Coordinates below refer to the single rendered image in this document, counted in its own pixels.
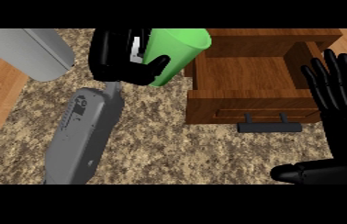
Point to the open wooden drawer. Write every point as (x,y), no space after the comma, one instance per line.
(253,93)

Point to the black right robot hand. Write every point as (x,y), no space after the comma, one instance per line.
(333,117)

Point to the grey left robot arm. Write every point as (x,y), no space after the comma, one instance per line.
(82,132)

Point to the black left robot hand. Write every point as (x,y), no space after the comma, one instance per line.
(113,65)

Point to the grey rounded appliance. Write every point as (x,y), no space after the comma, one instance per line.
(35,53)

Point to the green cup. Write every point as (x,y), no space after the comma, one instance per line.
(178,54)

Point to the wooden drawer cabinet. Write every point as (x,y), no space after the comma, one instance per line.
(271,42)

